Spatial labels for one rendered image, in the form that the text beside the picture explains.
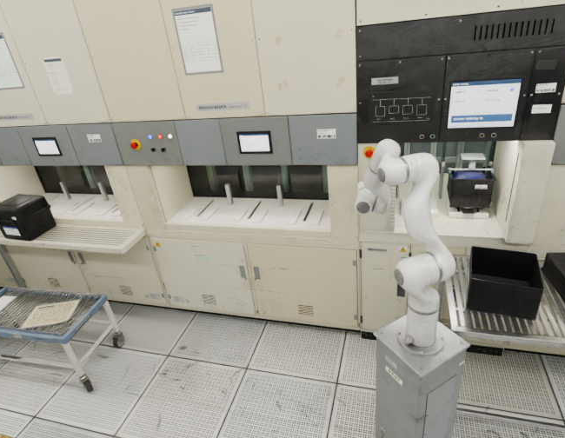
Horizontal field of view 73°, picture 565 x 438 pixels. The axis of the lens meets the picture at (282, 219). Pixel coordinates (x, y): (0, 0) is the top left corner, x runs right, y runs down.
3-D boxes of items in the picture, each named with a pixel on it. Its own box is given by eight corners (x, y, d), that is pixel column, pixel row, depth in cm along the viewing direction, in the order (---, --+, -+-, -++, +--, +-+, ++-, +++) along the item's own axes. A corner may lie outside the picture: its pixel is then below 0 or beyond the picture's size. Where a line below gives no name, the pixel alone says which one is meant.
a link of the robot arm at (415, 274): (445, 310, 151) (451, 260, 140) (404, 323, 148) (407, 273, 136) (427, 292, 162) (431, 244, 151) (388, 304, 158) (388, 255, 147)
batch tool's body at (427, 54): (359, 343, 263) (354, 27, 171) (370, 263, 342) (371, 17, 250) (504, 362, 237) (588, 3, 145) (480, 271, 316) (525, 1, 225)
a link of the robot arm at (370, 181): (408, 166, 164) (387, 205, 190) (371, 155, 166) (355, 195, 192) (404, 182, 160) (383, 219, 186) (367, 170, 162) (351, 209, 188)
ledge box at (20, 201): (-1, 240, 282) (-17, 209, 269) (32, 222, 304) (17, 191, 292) (29, 243, 271) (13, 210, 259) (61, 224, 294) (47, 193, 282)
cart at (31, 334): (-23, 376, 274) (-58, 327, 251) (33, 325, 317) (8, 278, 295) (92, 394, 249) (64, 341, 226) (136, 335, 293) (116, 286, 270)
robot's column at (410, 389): (411, 484, 183) (422, 376, 148) (372, 436, 206) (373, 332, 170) (452, 453, 194) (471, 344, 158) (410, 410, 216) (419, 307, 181)
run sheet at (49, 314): (19, 329, 243) (17, 328, 242) (36, 305, 264) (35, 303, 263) (67, 322, 244) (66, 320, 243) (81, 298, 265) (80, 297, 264)
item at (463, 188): (446, 213, 227) (451, 162, 212) (442, 197, 244) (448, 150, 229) (491, 214, 220) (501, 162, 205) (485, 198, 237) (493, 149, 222)
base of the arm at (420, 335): (421, 363, 153) (424, 328, 144) (388, 334, 168) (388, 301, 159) (454, 342, 160) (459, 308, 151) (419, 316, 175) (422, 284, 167)
